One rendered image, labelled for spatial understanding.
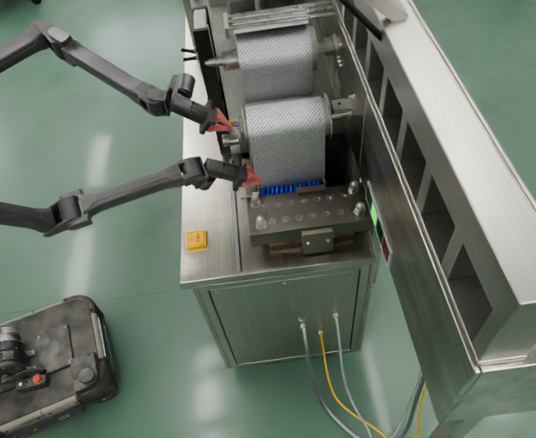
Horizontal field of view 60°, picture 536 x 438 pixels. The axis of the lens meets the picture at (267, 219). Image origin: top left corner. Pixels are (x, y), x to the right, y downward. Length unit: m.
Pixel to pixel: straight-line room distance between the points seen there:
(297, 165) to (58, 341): 1.45
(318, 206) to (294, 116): 0.31
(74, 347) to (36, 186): 1.49
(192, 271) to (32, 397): 1.08
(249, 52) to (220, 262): 0.69
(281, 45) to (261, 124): 0.28
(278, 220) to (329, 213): 0.17
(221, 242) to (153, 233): 1.32
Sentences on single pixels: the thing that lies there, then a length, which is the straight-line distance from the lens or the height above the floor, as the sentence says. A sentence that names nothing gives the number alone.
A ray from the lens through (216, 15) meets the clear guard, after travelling 2.37.
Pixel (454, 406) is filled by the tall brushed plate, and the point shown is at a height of 1.26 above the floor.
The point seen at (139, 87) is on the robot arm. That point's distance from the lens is 1.46.
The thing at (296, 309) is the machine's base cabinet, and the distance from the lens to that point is 1.80.
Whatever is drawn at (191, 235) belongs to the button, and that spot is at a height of 0.92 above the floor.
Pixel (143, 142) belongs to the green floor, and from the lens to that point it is 3.52.
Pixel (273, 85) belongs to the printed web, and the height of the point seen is 1.26.
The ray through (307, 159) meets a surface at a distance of 1.52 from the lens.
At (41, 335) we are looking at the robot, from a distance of 2.48.
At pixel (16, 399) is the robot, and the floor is 0.24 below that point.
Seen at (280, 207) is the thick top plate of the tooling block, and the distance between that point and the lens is 1.52.
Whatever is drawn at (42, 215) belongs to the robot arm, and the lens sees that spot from 1.48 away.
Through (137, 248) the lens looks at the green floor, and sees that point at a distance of 2.88.
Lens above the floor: 2.20
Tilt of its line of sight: 52 degrees down
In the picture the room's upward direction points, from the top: 8 degrees counter-clockwise
